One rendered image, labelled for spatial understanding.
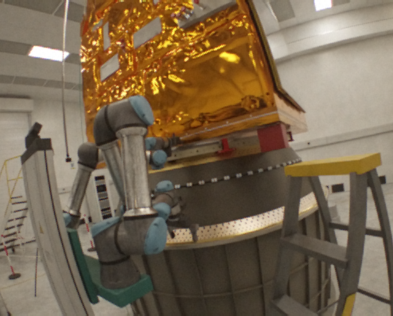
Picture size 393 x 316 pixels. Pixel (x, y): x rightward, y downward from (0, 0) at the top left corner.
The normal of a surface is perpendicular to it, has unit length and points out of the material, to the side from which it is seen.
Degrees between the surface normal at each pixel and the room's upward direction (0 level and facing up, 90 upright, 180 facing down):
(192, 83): 86
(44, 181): 90
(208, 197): 62
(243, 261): 90
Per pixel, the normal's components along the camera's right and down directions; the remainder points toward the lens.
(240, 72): -0.55, 0.07
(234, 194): -0.04, -0.50
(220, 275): -0.11, -0.02
